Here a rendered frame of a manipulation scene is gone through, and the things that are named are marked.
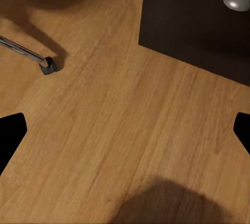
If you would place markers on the cabinet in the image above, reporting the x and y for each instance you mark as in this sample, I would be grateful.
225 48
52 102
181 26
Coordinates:
211 34

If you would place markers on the swivel chair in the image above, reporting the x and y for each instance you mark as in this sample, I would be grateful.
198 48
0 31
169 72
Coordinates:
47 64

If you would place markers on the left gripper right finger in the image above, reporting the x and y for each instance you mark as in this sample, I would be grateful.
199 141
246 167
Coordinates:
242 129

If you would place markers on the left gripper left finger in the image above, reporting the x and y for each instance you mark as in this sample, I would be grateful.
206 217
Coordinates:
12 130

